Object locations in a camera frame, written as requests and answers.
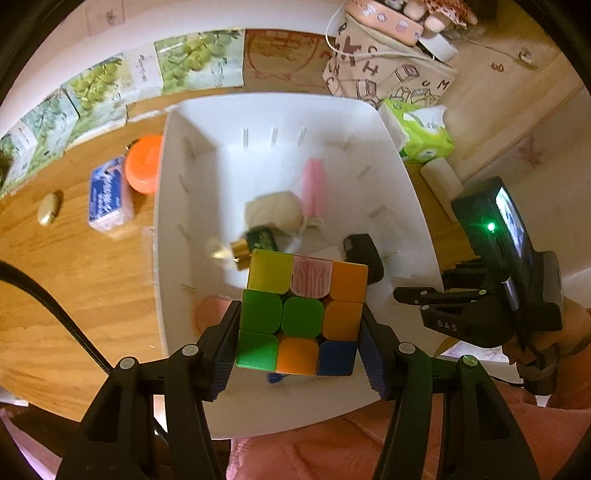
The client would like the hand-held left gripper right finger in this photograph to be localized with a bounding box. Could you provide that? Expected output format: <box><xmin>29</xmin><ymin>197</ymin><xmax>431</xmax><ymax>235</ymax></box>
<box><xmin>359</xmin><ymin>307</ymin><xmax>541</xmax><ymax>480</ymax></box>

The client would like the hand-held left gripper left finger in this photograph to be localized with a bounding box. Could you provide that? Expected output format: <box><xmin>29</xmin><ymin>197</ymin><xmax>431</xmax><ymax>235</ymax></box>
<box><xmin>58</xmin><ymin>301</ymin><xmax>243</xmax><ymax>480</ymax></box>

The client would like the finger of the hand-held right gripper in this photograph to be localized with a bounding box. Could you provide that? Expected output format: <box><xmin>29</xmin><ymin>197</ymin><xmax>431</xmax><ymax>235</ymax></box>
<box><xmin>442</xmin><ymin>259</ymin><xmax>490</xmax><ymax>287</ymax></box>
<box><xmin>394</xmin><ymin>286</ymin><xmax>509</xmax><ymax>344</ymax></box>

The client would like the pink oval gadget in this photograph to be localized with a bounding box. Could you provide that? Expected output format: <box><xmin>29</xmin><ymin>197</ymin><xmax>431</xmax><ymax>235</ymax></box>
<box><xmin>193</xmin><ymin>296</ymin><xmax>236</xmax><ymax>335</ymax></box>

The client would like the multicolour puzzle cube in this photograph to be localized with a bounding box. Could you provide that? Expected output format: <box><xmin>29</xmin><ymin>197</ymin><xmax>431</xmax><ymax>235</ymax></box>
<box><xmin>235</xmin><ymin>249</ymin><xmax>369</xmax><ymax>377</ymax></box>

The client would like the black charger plug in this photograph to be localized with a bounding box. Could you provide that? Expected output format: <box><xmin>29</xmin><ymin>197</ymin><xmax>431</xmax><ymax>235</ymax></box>
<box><xmin>342</xmin><ymin>233</ymin><xmax>385</xmax><ymax>283</ymax></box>

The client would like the green bottle gold cap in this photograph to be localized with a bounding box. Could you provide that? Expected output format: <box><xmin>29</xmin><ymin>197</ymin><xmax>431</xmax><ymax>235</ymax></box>
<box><xmin>228</xmin><ymin>226</ymin><xmax>280</xmax><ymax>271</ymax></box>

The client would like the beige wedge sponge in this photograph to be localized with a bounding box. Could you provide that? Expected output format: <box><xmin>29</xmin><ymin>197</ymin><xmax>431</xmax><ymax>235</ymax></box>
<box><xmin>244</xmin><ymin>191</ymin><xmax>305</xmax><ymax>236</ymax></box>

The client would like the pink hair roller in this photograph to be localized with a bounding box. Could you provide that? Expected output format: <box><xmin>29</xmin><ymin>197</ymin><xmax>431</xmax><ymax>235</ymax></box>
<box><xmin>301</xmin><ymin>158</ymin><xmax>328</xmax><ymax>227</ymax></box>

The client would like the clear floss box blue label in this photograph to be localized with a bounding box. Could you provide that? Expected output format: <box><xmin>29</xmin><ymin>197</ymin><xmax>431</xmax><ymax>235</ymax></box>
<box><xmin>88</xmin><ymin>156</ymin><xmax>136</xmax><ymax>232</ymax></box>

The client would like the white plastic bin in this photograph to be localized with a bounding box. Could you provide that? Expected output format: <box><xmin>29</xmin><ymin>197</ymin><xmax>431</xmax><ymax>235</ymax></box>
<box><xmin>152</xmin><ymin>92</ymin><xmax>446</xmax><ymax>439</ymax></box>

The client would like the orange round case with clip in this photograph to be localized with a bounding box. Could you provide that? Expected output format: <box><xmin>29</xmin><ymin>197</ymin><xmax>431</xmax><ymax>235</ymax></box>
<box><xmin>124</xmin><ymin>134</ymin><xmax>164</xmax><ymax>197</ymax></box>

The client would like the gold round compact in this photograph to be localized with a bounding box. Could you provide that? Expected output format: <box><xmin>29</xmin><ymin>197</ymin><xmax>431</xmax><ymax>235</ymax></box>
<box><xmin>38</xmin><ymin>191</ymin><xmax>63</xmax><ymax>228</ymax></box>

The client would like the person's right hand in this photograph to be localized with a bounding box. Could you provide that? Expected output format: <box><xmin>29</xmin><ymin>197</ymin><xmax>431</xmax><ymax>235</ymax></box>
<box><xmin>547</xmin><ymin>300</ymin><xmax>591</xmax><ymax>407</ymax></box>

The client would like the white glasses case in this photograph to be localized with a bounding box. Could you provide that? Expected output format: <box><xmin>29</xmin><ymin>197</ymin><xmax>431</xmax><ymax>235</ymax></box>
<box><xmin>419</xmin><ymin>157</ymin><xmax>465</xmax><ymax>217</ymax></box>

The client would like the pink quilted clothing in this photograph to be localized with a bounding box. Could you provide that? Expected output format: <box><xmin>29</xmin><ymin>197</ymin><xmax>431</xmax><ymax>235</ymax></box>
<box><xmin>0</xmin><ymin>378</ymin><xmax>591</xmax><ymax>480</ymax></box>

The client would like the green tissue pack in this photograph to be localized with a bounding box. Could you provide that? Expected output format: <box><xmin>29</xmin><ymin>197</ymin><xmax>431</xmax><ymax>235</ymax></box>
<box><xmin>379</xmin><ymin>99</ymin><xmax>455</xmax><ymax>163</ymax></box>

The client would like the beige letter print bag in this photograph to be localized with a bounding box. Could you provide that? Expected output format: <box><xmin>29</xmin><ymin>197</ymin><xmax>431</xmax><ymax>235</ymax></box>
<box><xmin>322</xmin><ymin>14</ymin><xmax>455</xmax><ymax>109</ymax></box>

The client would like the white charger block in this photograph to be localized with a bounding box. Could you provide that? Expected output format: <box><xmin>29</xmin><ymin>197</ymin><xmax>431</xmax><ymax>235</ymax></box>
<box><xmin>418</xmin><ymin>34</ymin><xmax>458</xmax><ymax>62</ymax></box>

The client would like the brown haired rag doll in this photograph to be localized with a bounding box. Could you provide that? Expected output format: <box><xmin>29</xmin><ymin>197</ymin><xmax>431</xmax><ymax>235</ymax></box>
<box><xmin>383</xmin><ymin>0</ymin><xmax>490</xmax><ymax>33</ymax></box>

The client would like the pink spotted box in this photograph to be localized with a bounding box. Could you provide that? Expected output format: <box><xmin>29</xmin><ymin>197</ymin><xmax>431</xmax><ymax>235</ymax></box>
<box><xmin>344</xmin><ymin>0</ymin><xmax>424</xmax><ymax>46</ymax></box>

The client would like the grape print box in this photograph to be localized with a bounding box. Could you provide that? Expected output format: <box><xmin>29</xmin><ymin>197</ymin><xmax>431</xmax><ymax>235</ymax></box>
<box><xmin>0</xmin><ymin>131</ymin><xmax>38</xmax><ymax>195</ymax></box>
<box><xmin>124</xmin><ymin>28</ymin><xmax>245</xmax><ymax>100</ymax></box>
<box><xmin>21</xmin><ymin>90</ymin><xmax>79</xmax><ymax>153</ymax></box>
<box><xmin>62</xmin><ymin>53</ymin><xmax>139</xmax><ymax>123</ymax></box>

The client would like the brown cardboard with drawing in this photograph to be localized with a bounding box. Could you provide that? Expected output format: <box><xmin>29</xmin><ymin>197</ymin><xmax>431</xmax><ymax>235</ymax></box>
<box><xmin>244</xmin><ymin>30</ymin><xmax>335</xmax><ymax>88</ymax></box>

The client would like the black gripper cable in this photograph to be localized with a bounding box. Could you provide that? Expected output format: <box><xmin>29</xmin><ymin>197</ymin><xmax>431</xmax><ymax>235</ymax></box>
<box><xmin>0</xmin><ymin>261</ymin><xmax>171</xmax><ymax>444</ymax></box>

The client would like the white cable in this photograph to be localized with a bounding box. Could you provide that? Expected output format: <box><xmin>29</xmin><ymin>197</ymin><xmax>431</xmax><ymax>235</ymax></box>
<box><xmin>325</xmin><ymin>9</ymin><xmax>539</xmax><ymax>70</ymax></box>

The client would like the square pale wall sticker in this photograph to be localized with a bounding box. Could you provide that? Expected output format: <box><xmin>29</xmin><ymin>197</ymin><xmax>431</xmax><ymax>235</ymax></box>
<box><xmin>88</xmin><ymin>0</ymin><xmax>122</xmax><ymax>29</ymax></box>

